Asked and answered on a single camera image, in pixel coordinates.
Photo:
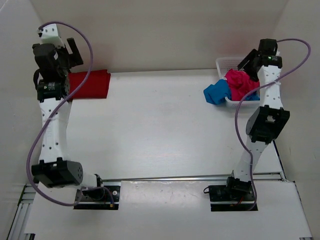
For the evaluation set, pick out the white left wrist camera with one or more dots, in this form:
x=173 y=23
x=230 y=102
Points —
x=50 y=35

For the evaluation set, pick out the red t-shirt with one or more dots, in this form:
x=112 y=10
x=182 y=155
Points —
x=96 y=86

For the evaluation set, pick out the pink t-shirt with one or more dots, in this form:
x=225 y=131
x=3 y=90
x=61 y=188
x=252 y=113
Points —
x=240 y=84

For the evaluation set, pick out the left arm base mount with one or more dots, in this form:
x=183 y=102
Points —
x=99 y=199

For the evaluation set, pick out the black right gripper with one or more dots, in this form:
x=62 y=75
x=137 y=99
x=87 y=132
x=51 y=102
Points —
x=244 y=66

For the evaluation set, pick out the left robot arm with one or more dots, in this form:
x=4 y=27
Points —
x=55 y=168

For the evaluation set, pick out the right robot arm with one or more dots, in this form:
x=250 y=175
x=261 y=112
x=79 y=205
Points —
x=264 y=126

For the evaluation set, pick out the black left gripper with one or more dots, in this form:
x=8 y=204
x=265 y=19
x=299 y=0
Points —
x=74 y=59

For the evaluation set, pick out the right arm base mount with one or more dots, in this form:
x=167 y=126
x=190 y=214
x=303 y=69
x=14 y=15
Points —
x=223 y=201

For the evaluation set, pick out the aluminium left side rail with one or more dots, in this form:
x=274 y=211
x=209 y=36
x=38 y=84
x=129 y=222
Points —
x=24 y=206

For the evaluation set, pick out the blue t-shirt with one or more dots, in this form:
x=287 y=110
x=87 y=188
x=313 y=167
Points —
x=215 y=93

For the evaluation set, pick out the white plastic laundry basket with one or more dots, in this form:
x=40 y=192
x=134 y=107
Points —
x=223 y=65

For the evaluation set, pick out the aluminium front rail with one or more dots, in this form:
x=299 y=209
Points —
x=267 y=176

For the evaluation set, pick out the white front cover board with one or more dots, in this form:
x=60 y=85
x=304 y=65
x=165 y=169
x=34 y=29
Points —
x=174 y=211

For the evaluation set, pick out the aluminium rail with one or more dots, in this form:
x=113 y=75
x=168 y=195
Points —
x=24 y=206
x=267 y=176

